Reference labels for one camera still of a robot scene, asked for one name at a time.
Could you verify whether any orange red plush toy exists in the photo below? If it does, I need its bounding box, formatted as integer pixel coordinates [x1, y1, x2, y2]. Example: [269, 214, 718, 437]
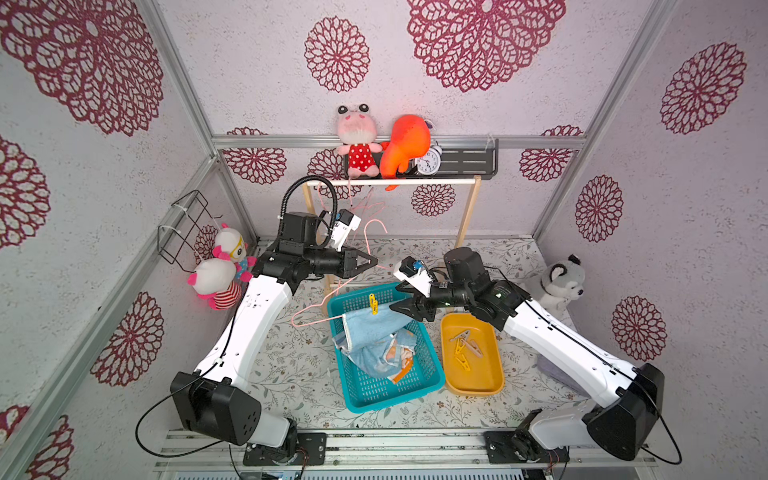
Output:
[379, 114, 431, 179]

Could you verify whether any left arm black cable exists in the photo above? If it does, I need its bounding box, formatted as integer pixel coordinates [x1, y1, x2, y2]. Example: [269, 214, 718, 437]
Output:
[133, 389, 229, 460]

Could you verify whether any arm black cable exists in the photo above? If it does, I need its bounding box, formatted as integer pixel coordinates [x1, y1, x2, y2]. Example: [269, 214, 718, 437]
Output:
[133, 389, 229, 460]
[527, 299, 684, 467]

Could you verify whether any white orange patterned towel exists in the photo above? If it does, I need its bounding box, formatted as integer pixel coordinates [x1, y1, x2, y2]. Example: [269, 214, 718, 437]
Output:
[389, 356, 414, 384]

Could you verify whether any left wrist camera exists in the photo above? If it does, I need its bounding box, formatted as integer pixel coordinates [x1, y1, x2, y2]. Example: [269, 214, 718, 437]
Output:
[329, 209, 361, 251]

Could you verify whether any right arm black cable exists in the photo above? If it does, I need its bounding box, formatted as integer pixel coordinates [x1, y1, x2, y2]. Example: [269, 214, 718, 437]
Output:
[527, 299, 684, 467]

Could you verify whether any yellow plastic tray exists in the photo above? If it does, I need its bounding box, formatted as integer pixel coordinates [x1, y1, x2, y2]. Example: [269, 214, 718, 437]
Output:
[440, 313, 505, 397]

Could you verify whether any black wall shelf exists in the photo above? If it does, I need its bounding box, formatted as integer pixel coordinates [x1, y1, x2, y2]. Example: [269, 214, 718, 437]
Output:
[341, 139, 500, 181]

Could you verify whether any wooden clothes rack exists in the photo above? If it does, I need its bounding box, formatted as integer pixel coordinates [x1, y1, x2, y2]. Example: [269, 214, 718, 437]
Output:
[299, 173, 485, 316]

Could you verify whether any plush with yellow glasses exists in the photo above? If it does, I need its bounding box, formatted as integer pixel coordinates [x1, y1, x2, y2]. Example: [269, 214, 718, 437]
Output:
[212, 223, 257, 283]

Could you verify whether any grey white husky plush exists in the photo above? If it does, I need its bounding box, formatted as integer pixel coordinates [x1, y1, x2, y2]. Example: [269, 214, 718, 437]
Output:
[523, 254, 586, 319]

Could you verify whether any grey clothespin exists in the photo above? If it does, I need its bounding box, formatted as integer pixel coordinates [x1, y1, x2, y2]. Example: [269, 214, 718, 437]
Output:
[451, 329, 471, 342]

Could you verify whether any blue bear towel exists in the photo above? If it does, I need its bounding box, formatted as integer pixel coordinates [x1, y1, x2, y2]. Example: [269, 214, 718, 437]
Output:
[333, 303, 412, 355]

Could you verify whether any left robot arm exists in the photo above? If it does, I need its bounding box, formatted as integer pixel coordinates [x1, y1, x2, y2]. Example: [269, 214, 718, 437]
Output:
[170, 209, 378, 451]

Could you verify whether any white pink plush toy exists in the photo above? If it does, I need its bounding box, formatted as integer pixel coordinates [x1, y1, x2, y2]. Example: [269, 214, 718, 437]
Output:
[187, 258, 242, 310]

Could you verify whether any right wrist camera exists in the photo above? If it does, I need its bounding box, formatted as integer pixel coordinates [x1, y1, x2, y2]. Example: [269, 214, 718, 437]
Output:
[393, 256, 433, 298]

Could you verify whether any pink wire hanger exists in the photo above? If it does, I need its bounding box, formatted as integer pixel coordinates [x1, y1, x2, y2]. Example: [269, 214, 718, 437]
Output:
[315, 183, 362, 209]
[348, 185, 387, 223]
[290, 218, 397, 329]

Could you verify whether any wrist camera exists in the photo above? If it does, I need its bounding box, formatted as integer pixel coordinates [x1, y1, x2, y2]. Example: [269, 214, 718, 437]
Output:
[329, 209, 361, 251]
[393, 256, 433, 298]

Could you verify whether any pink frog plush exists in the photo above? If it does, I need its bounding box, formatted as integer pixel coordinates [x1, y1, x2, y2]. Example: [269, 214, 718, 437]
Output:
[336, 104, 384, 179]

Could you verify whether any black wire wall basket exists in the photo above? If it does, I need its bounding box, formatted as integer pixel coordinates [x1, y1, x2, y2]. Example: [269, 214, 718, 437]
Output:
[155, 189, 222, 273]

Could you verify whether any white alarm clock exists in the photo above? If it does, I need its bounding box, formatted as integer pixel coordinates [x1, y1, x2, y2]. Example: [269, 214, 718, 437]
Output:
[414, 144, 443, 176]

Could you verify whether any beige clothespin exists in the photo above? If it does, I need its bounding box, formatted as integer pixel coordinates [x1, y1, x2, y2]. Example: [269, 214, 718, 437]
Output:
[465, 340, 483, 358]

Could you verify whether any teal plastic basket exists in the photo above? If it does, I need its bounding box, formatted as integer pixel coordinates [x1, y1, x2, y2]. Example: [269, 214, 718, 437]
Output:
[328, 283, 445, 414]

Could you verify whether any light blue patterned towel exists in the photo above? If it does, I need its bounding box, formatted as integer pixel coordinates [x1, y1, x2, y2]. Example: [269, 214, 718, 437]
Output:
[346, 328, 417, 383]

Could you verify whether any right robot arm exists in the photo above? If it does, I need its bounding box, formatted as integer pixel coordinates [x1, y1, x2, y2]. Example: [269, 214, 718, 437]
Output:
[391, 247, 665, 463]

